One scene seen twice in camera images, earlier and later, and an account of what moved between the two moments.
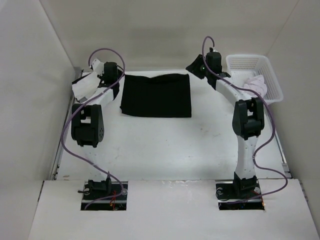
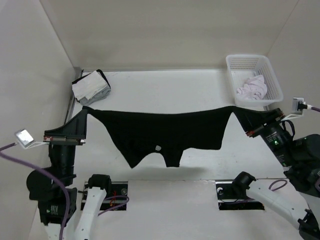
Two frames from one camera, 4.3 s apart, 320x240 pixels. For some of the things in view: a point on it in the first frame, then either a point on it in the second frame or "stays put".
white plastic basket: (242, 67) stays put
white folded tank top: (86, 87) stays put
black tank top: (164, 95) → (171, 134)
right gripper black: (193, 68) → (254, 122)
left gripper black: (103, 76) → (74, 131)
